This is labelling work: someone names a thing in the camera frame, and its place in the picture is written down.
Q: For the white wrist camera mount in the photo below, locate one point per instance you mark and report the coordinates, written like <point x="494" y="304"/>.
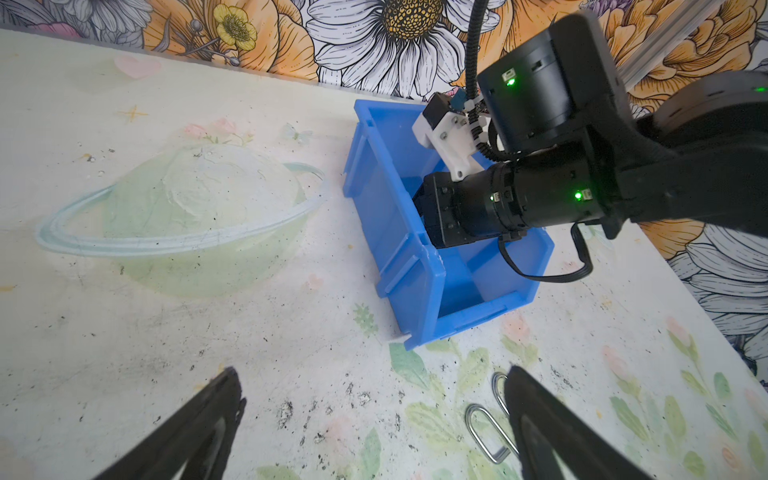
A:
<point x="447" y="131"/>

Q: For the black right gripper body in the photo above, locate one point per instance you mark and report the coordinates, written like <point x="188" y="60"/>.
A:
<point x="481" y="206"/>

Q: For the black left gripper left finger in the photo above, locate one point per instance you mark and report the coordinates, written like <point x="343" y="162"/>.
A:
<point x="193" y="443"/>

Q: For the blue plastic bin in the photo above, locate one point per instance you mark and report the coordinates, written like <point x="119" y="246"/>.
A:
<point x="433" y="293"/>

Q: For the silver metal clip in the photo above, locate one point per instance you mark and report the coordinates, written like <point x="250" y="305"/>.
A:
<point x="479" y="419"/>

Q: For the aluminium corner post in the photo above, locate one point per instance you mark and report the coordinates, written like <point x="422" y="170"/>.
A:
<point x="682" y="21"/>

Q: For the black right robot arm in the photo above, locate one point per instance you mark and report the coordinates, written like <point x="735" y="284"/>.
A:
<point x="565" y="149"/>

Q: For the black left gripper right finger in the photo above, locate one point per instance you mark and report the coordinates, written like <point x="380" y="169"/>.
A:
<point x="549" y="436"/>

